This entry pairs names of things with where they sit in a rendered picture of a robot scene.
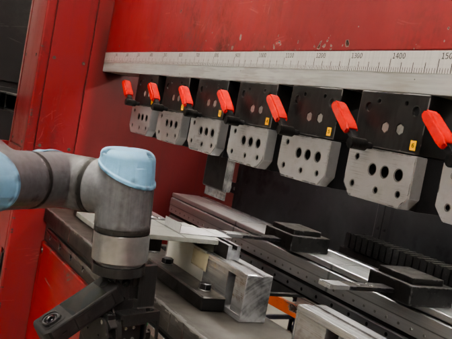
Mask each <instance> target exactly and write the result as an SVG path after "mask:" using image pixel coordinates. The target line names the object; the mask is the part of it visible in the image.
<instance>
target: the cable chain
mask: <svg viewBox="0 0 452 339"><path fill-rule="evenodd" d="M344 247H346V248H350V249H351V250H355V251H356V252H360V253H362V254H364V255H367V256H369V257H372V258H374V259H376V260H379V261H381V262H385V263H386V264H390V265H392V266H406V267H410V268H413V269H416V270H419V271H421V272H424V273H426V274H429V275H431V276H434V277H437V278H439V279H441V280H443V281H444V283H443V284H444V285H446V286H448V287H451V288H452V265H451V264H446V263H444V262H442V261H438V260H437V259H433V258H430V257H429V256H424V255H423V254H417V253H416V252H412V251H410V250H409V249H404V248H403V247H399V246H397V245H394V244H391V243H389V242H385V241H384V240H379V239H378V238H373V237H372V236H368V235H367V234H363V235H356V234H351V233H350V232H347V233H346V237H345V240H344Z"/></svg>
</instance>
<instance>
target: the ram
mask: <svg viewBox="0 0 452 339"><path fill-rule="evenodd" d="M376 50H452V0H115V2H114V9H113V13H112V21H111V25H110V33H109V37H108V44H107V49H106V52H263V51H376ZM103 71H104V72H108V73H114V74H118V75H124V76H131V77H139V75H140V74H146V75H161V76H164V77H167V76H173V77H191V78H195V79H219V80H229V81H235V82H239V83H241V81H247V82H256V83H275V84H281V85H286V86H290V87H293V86H294V85H302V86H312V87H331V88H340V89H348V90H351V91H356V92H360V93H362V92H363V91H364V90H368V91H386V92H396V93H414V94H424V95H432V96H437V97H440V98H445V99H448V100H452V74H442V73H403V72H383V71H343V70H323V69H285V68H264V67H226V66H205V65H167V64H147V63H107V62H104V67H103Z"/></svg>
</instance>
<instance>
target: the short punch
mask: <svg viewBox="0 0 452 339"><path fill-rule="evenodd" d="M234 169H235V162H234V161H230V160H229V158H226V157H220V156H216V155H209V154H208V156H207V160H206V167H205V171H204V178H203V182H202V183H203V184H204V185H205V190H204V193H205V194H208V195H209V196H212V197H215V198H218V199H219V200H222V201H225V196H226V192H228V193H229V192H230V190H231V183H232V179H233V173H234Z"/></svg>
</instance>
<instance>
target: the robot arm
mask: <svg viewBox="0 0 452 339"><path fill-rule="evenodd" d="M155 166H156V158H155V156H154V154H152V152H150V151H148V150H145V149H139V148H134V147H119V146H109V147H104V148H103V149H102V150H101V152H100V157H99V158H94V157H86V156H82V155H75V154H71V153H64V152H62V151H59V150H56V149H36V150H33V151H20V150H15V149H12V148H11V147H9V146H8V145H6V144H5V143H4V142H3V141H2V140H1V139H0V212H1V211H8V210H20V209H45V208H57V207H60V208H66V209H73V210H76V211H82V212H86V213H95V217H94V225H93V244H92V252H91V257H92V258H93V260H92V267H91V271H92V272H93V273H94V274H96V275H98V276H101V277H99V278H98V279H97V280H95V281H93V282H92V283H91V284H89V285H87V286H86V287H85V288H83V289H81V290H80V291H78V292H77V293H75V294H74V295H72V296H71V297H69V298H68V299H66V300H65V301H63V302H62V303H60V304H59V305H57V306H56V307H54V308H53V309H51V310H50V311H48V312H47V313H45V314H44V315H42V316H40V317H39V318H38V319H36V320H34V323H33V324H34V329H35V330H36V332H37V334H38V336H39V338H40V339H69V338H70V337H72V336H73V335H74V334H76V333H78V331H80V333H79V339H150V335H151V333H150V332H149V331H148V330H147V326H148V322H155V335H154V339H157V336H158V329H159V316H160V310H158V309H156V308H154V299H155V286H156V279H157V265H156V264H150V263H149V261H148V255H149V240H150V228H151V215H152V208H153V196H154V189H155V188H156V182H155Z"/></svg>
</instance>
